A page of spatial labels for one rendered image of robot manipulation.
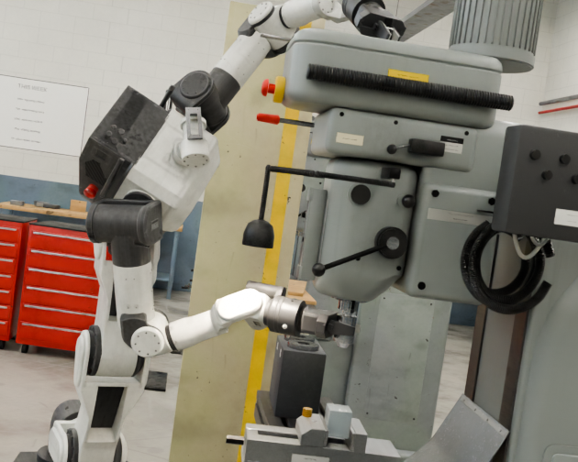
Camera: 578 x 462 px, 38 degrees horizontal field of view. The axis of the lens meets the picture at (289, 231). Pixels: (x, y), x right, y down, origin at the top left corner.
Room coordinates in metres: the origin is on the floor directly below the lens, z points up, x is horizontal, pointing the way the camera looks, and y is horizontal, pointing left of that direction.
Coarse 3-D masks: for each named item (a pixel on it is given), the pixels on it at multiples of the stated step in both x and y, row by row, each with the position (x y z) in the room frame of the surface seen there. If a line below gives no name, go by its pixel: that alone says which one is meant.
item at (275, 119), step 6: (258, 114) 1.99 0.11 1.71; (264, 114) 1.98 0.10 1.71; (270, 114) 1.99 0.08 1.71; (258, 120) 1.98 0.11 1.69; (264, 120) 1.98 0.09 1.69; (270, 120) 1.98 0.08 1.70; (276, 120) 1.98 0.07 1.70; (282, 120) 1.99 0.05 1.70; (288, 120) 1.99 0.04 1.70; (294, 120) 1.99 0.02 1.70; (312, 126) 2.00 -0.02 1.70
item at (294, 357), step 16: (304, 336) 2.41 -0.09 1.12; (288, 352) 2.24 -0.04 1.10; (304, 352) 2.24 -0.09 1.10; (320, 352) 2.27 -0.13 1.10; (272, 368) 2.44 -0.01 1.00; (288, 368) 2.24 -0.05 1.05; (304, 368) 2.24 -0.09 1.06; (320, 368) 2.24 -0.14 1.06; (272, 384) 2.38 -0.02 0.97; (288, 384) 2.24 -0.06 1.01; (304, 384) 2.24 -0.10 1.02; (320, 384) 2.25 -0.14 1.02; (272, 400) 2.32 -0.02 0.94; (288, 400) 2.24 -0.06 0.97; (304, 400) 2.24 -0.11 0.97; (288, 416) 2.24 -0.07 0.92
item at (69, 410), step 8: (72, 400) 2.68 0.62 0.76; (56, 408) 2.66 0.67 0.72; (64, 408) 2.61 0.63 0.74; (72, 408) 2.60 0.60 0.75; (56, 416) 2.60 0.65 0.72; (64, 416) 2.55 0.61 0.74; (72, 416) 2.55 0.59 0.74; (40, 448) 2.65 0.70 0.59; (48, 448) 2.61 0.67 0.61; (24, 456) 2.61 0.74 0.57; (32, 456) 2.62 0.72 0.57; (40, 456) 2.58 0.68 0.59; (48, 456) 2.59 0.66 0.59
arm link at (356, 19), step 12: (360, 0) 1.98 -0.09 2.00; (372, 0) 1.99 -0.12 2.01; (348, 12) 2.01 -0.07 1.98; (360, 12) 1.96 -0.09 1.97; (372, 12) 1.92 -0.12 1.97; (384, 12) 1.97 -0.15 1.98; (360, 24) 1.92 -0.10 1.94; (372, 24) 1.94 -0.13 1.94; (396, 24) 1.95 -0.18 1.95; (372, 36) 1.95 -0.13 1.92
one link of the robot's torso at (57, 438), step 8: (56, 424) 2.48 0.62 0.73; (64, 424) 2.49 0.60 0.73; (72, 424) 2.50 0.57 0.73; (56, 432) 2.44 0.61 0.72; (64, 432) 2.49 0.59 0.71; (56, 440) 2.41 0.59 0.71; (64, 440) 2.36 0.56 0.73; (120, 440) 2.44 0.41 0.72; (56, 448) 2.39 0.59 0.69; (64, 448) 2.35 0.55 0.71; (56, 456) 2.38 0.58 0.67; (64, 456) 2.34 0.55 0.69
